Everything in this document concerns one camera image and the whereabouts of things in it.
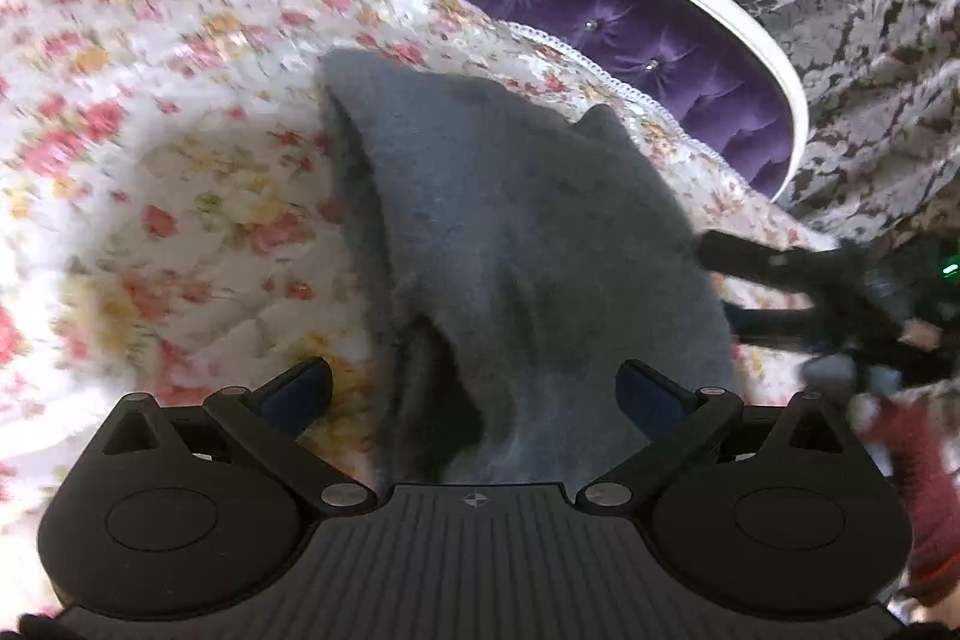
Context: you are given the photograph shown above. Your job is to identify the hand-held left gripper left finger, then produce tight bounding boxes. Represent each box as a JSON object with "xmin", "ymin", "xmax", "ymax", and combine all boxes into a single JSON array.
[{"xmin": 101, "ymin": 355, "xmax": 380, "ymax": 515}]

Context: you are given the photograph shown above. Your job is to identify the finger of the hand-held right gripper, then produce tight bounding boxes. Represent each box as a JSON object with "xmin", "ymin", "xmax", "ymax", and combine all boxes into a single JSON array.
[
  {"xmin": 724, "ymin": 302, "xmax": 826, "ymax": 348},
  {"xmin": 696, "ymin": 230, "xmax": 833, "ymax": 300}
]

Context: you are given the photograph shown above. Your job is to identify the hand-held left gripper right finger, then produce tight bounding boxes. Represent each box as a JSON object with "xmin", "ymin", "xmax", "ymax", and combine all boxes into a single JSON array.
[{"xmin": 576, "ymin": 361, "xmax": 863, "ymax": 510}]

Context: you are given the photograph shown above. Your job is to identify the grey-blue knitted sweater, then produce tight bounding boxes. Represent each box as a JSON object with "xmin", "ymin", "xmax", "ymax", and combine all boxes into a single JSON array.
[{"xmin": 319, "ymin": 47, "xmax": 743, "ymax": 487}]

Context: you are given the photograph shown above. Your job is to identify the person's right forearm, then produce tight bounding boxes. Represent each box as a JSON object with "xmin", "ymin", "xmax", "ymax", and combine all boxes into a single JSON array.
[{"xmin": 862, "ymin": 385, "xmax": 960, "ymax": 611}]

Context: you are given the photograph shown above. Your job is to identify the grey damask curtain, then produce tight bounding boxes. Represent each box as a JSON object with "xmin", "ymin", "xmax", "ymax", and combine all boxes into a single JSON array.
[{"xmin": 510, "ymin": 0, "xmax": 960, "ymax": 281}]

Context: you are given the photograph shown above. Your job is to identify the floral quilted bedspread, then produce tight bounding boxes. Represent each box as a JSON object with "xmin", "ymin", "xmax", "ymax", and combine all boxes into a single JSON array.
[{"xmin": 0, "ymin": 0, "xmax": 841, "ymax": 618}]

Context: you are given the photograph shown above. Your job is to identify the purple tufted headboard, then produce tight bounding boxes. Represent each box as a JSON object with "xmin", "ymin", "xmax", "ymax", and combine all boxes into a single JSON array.
[{"xmin": 0, "ymin": 0, "xmax": 811, "ymax": 202}]

